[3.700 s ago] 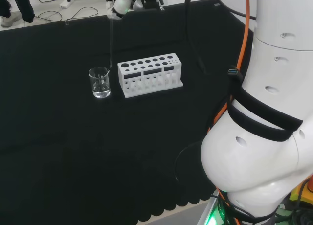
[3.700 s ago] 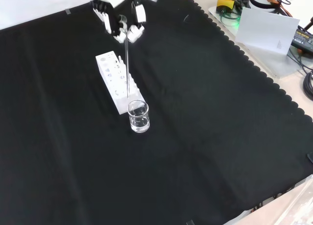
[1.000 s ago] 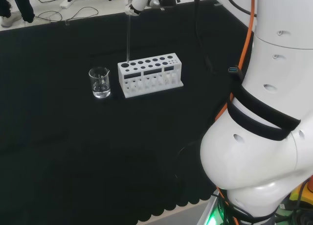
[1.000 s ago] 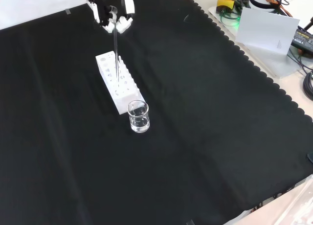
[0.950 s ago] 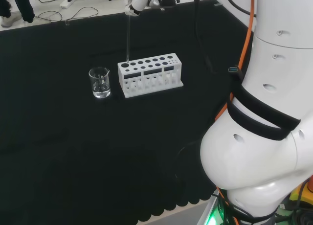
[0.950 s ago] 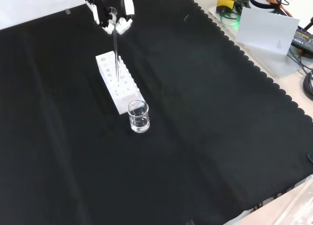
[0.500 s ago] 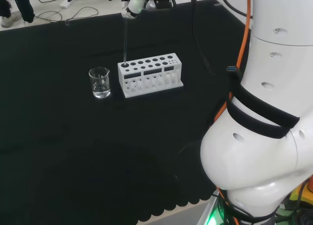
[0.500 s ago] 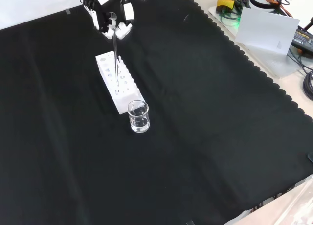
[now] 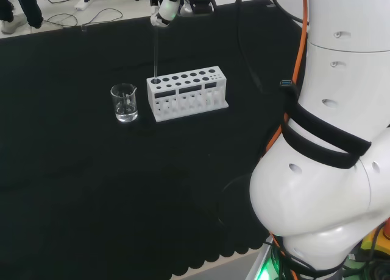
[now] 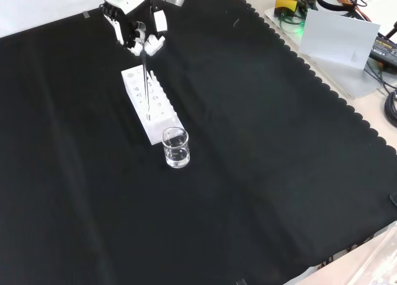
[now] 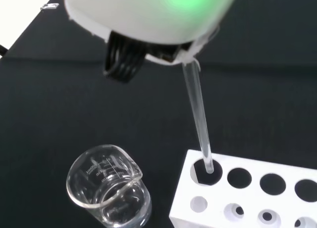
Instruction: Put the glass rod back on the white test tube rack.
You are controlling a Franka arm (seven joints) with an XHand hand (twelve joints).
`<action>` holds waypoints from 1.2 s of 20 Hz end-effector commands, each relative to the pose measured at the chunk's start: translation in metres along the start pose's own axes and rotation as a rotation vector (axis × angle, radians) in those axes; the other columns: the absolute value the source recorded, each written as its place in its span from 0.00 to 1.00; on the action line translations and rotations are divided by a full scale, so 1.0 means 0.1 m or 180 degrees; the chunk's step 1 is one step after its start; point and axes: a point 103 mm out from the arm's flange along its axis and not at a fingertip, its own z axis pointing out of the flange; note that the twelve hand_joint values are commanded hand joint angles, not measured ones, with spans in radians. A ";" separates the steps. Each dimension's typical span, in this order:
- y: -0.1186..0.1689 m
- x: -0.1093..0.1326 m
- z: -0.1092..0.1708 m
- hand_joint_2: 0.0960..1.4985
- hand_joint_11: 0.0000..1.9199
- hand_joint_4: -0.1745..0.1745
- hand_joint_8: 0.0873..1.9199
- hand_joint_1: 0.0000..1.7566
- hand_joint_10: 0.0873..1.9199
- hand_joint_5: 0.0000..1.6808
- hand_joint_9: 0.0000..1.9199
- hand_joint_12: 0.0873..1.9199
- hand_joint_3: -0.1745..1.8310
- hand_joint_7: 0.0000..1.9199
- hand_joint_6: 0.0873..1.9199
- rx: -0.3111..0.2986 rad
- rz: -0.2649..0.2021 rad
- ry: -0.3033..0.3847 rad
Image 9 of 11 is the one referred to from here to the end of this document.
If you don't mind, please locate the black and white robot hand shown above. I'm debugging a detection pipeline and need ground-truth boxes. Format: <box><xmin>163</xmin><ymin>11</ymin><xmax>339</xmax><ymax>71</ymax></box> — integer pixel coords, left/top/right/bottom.
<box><xmin>149</xmin><ymin>0</ymin><xmax>185</xmax><ymax>28</ymax></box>

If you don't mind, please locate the clear glass rod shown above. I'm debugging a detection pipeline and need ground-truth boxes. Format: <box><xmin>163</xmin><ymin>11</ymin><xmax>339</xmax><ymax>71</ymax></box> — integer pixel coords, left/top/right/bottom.
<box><xmin>153</xmin><ymin>25</ymin><xmax>160</xmax><ymax>83</ymax></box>

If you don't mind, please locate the white test tube rack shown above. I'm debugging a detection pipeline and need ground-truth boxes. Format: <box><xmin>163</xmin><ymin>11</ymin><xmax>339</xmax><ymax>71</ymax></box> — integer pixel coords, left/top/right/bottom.
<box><xmin>146</xmin><ymin>65</ymin><xmax>230</xmax><ymax>123</ymax></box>

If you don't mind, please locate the clear glass beaker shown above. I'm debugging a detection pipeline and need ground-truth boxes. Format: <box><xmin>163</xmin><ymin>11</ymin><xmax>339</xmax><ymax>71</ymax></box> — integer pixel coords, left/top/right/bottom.
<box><xmin>110</xmin><ymin>83</ymin><xmax>139</xmax><ymax>124</ymax></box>

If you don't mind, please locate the person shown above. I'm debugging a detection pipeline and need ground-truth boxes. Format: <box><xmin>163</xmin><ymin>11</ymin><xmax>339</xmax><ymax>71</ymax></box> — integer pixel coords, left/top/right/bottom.
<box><xmin>0</xmin><ymin>0</ymin><xmax>44</xmax><ymax>35</ymax></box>

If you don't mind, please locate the black bench cloth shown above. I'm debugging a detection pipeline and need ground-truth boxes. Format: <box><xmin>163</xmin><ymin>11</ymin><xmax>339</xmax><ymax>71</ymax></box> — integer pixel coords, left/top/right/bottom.
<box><xmin>0</xmin><ymin>0</ymin><xmax>307</xmax><ymax>280</ymax></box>

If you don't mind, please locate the yellow stop button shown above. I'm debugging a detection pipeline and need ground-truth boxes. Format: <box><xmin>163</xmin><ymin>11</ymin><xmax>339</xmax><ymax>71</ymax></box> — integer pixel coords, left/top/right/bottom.
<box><xmin>361</xmin><ymin>217</ymin><xmax>390</xmax><ymax>264</ymax></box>

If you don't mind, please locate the black cable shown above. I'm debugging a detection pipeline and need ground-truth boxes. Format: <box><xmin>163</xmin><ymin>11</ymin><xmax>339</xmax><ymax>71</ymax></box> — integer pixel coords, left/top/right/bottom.
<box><xmin>266</xmin><ymin>0</ymin><xmax>307</xmax><ymax>24</ymax></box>
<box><xmin>234</xmin><ymin>0</ymin><xmax>265</xmax><ymax>94</ymax></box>

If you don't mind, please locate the orange cable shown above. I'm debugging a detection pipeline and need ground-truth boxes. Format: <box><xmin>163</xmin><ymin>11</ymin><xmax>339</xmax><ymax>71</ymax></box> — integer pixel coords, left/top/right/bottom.
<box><xmin>263</xmin><ymin>0</ymin><xmax>309</xmax><ymax>280</ymax></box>

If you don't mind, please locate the black arm strap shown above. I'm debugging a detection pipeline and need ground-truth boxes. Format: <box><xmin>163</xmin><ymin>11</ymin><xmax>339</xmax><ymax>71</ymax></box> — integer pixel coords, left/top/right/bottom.
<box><xmin>280</xmin><ymin>124</ymin><xmax>361</xmax><ymax>170</ymax></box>
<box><xmin>285</xmin><ymin>102</ymin><xmax>372</xmax><ymax>156</ymax></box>

